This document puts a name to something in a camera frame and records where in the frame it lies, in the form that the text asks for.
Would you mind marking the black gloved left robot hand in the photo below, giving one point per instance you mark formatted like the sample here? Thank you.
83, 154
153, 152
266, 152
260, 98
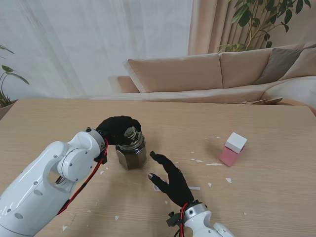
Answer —
113, 128

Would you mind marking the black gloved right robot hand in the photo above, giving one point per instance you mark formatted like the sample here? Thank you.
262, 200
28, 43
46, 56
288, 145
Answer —
177, 185

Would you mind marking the clear glass jar lid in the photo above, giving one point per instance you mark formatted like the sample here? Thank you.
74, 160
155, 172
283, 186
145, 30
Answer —
130, 132

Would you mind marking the glass jar of coffee beans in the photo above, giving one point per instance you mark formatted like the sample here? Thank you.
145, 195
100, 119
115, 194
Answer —
132, 158

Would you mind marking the pink square coffee jar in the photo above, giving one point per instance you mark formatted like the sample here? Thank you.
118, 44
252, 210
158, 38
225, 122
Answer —
229, 156

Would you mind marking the white square jar cap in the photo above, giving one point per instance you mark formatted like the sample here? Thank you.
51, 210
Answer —
235, 142

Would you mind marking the white plastic spoon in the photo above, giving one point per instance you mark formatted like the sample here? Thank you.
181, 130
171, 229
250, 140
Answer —
195, 188

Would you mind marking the beige sofa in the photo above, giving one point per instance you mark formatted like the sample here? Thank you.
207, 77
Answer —
177, 76

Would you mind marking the white sheer curtain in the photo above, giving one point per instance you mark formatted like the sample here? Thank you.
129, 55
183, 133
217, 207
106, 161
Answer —
86, 44

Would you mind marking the gray planter box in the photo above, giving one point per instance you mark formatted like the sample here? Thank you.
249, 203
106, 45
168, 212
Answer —
6, 109

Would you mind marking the brown cardboard piece on sofa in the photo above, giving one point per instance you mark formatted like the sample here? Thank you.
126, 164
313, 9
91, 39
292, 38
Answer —
264, 101

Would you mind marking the broad leaf green plant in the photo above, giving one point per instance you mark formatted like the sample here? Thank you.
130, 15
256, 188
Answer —
7, 70

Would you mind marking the beige pleated curtain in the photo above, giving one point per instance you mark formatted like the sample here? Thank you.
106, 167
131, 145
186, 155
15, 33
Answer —
212, 27

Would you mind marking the white sofa cushion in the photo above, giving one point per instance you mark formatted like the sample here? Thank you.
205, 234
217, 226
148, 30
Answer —
293, 91

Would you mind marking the gray sofa cushion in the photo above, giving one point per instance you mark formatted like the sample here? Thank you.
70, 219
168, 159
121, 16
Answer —
276, 64

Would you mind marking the tall leafy green plant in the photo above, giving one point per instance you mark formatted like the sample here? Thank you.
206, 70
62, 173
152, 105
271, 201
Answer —
247, 17

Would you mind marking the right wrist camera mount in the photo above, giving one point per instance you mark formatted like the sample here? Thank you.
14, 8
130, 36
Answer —
174, 218

